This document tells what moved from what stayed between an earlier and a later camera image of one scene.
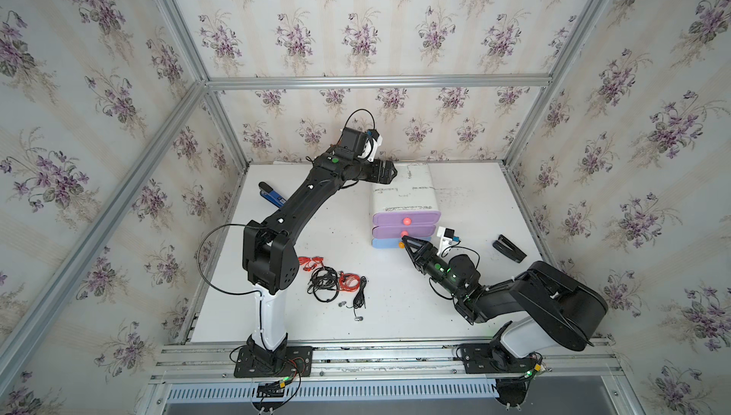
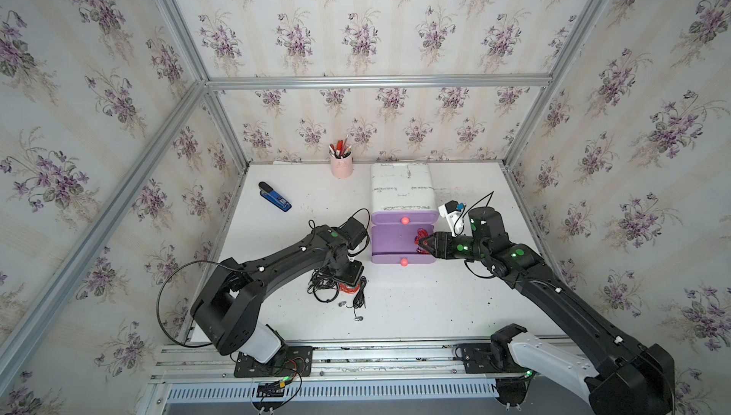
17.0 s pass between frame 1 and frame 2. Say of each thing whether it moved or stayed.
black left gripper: moved
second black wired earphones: stayed
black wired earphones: stayed
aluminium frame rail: stayed
